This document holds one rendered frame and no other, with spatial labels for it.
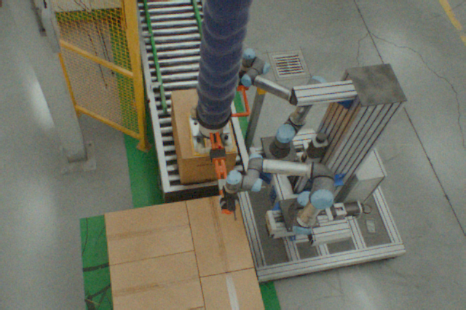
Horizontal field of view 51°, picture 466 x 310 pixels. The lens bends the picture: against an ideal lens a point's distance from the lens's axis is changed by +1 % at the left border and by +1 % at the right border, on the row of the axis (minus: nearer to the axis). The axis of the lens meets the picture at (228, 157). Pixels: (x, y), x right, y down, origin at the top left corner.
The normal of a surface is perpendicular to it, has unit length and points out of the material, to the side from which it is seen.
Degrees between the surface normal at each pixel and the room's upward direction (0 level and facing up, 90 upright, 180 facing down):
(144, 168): 0
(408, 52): 0
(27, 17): 90
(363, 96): 0
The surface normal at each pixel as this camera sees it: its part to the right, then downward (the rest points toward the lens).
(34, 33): 0.21, 0.86
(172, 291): 0.10, -0.50
